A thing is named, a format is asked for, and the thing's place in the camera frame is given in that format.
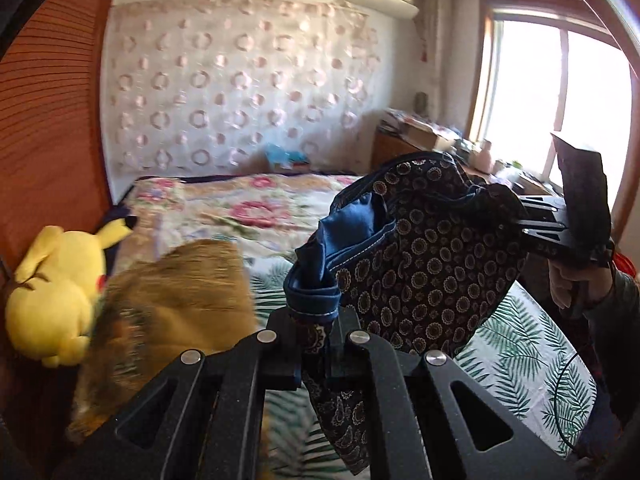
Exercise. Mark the pink bottle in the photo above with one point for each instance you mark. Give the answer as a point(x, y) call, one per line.
point(483, 161)

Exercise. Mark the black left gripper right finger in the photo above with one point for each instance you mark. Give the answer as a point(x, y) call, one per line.
point(427, 419)

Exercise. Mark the floral quilt bedspread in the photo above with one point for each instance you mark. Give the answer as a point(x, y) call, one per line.
point(266, 215)

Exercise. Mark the sheer circle-pattern curtain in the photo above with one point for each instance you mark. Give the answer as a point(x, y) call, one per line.
point(199, 87)

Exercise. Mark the cardboard box on cabinet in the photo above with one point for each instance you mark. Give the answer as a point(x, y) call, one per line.
point(426, 138)

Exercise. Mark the wooden sideboard cabinet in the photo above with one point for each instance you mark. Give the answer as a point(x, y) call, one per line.
point(387, 146)

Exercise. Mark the mustard gold folded cloth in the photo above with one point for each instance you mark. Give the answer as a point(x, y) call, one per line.
point(195, 297)

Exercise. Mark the person's right forearm sleeve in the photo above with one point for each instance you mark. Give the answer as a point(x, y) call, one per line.
point(614, 328)

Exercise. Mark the palm leaf white sheet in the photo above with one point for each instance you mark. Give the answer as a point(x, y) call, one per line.
point(519, 355)

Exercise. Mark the window with wooden frame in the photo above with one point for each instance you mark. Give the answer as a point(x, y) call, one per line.
point(551, 68)

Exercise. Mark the person's right hand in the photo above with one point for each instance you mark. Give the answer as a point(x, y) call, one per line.
point(587, 286)

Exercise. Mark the navy patterned shirt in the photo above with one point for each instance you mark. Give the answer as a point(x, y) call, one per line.
point(422, 254)

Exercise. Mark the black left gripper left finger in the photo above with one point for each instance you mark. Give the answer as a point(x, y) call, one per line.
point(199, 418)

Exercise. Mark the yellow plush toy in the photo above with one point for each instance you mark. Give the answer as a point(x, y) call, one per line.
point(51, 311)

